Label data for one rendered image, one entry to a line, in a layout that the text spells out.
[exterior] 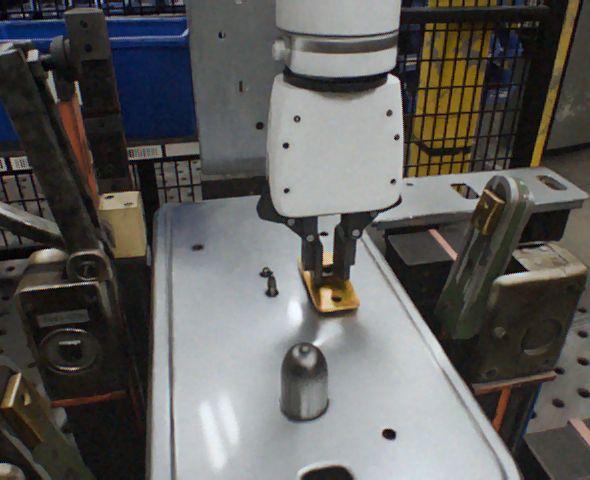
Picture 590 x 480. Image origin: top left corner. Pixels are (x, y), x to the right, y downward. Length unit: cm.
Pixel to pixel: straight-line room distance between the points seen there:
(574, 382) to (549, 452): 51
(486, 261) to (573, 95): 296
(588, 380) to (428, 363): 53
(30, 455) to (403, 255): 40
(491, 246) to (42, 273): 34
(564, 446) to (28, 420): 32
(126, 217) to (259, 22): 29
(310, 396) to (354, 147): 17
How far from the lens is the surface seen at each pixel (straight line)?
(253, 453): 35
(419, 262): 56
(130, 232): 50
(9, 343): 98
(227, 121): 67
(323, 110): 37
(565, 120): 339
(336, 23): 35
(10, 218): 42
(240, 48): 65
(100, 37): 67
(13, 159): 77
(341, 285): 46
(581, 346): 97
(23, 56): 37
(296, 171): 38
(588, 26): 328
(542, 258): 48
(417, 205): 62
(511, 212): 41
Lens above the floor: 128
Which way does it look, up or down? 31 degrees down
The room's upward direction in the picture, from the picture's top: straight up
